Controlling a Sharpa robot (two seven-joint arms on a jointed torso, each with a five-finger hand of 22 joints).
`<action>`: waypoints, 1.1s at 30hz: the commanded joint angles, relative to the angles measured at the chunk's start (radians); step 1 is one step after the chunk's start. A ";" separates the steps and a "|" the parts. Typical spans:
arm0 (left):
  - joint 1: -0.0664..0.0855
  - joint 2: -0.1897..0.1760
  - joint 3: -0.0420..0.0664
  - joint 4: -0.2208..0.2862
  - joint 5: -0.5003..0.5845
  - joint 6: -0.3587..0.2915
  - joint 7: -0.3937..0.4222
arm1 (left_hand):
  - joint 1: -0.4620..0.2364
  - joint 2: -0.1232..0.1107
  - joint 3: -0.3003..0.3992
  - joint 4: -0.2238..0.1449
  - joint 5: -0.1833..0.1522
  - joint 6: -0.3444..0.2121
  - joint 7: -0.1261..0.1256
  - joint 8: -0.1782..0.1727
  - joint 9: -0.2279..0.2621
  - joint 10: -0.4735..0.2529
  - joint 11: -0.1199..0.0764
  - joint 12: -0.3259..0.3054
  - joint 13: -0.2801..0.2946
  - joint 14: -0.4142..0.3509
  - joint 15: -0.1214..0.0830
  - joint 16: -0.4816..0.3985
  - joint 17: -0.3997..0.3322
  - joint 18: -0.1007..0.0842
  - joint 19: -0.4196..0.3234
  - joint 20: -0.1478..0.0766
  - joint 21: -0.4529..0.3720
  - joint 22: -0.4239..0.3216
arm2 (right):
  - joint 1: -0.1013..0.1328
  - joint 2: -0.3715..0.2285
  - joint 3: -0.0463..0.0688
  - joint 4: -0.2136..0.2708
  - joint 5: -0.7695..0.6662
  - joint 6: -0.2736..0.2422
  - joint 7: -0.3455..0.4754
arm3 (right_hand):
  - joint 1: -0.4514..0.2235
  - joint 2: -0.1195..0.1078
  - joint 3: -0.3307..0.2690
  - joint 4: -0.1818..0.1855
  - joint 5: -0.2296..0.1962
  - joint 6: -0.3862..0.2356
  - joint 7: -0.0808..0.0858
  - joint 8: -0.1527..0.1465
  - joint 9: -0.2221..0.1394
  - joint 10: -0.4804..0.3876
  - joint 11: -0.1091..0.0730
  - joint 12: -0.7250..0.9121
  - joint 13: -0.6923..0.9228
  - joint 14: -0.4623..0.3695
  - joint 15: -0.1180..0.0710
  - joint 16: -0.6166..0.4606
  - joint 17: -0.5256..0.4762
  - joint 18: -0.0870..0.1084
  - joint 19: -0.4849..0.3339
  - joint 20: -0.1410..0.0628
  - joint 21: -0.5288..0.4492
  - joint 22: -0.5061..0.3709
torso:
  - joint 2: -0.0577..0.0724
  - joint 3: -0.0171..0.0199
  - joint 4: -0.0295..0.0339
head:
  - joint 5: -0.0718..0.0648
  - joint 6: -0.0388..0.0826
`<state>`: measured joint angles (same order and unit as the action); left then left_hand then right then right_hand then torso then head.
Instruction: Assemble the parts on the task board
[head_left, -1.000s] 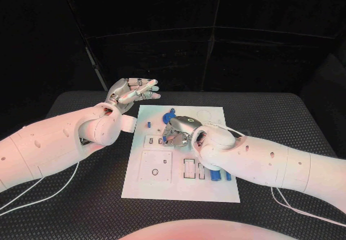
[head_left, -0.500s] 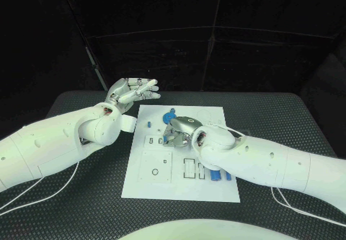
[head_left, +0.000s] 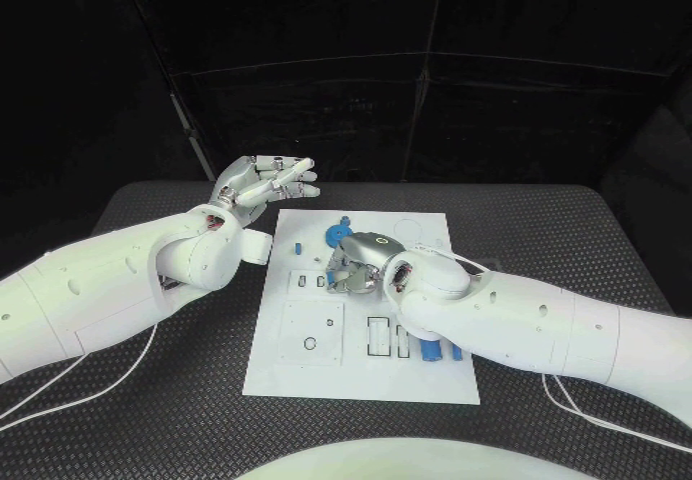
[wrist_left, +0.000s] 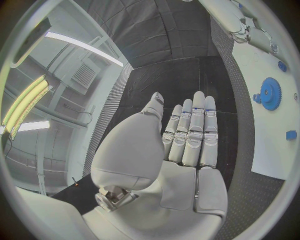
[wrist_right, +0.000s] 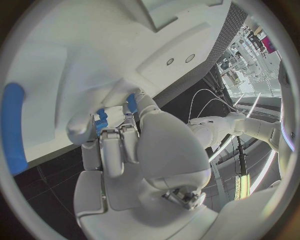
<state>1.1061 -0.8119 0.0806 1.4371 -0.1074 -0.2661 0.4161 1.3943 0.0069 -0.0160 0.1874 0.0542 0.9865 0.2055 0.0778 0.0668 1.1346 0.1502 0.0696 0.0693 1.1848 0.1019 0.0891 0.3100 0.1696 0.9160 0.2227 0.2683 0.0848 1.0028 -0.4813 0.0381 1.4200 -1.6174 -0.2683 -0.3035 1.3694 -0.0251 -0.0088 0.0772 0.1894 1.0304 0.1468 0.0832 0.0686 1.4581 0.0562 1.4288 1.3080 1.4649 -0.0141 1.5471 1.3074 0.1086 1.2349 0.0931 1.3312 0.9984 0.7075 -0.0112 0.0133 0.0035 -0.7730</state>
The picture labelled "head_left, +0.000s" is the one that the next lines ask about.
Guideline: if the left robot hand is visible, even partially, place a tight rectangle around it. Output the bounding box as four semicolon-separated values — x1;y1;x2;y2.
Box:
210;154;324;229

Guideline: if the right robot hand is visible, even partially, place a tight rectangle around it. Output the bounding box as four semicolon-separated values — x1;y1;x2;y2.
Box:
324;231;407;296

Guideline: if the white task board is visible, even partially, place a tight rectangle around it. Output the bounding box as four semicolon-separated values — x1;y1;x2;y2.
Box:
241;208;482;406

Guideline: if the blue gear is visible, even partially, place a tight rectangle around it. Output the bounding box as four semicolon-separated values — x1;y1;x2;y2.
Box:
325;223;355;249

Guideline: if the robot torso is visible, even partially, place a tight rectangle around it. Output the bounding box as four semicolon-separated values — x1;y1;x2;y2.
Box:
234;437;597;480

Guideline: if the white cable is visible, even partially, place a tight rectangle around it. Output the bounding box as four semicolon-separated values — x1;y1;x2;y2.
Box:
0;322;161;432
413;243;492;275
551;374;692;449
0;351;90;418
541;372;692;451

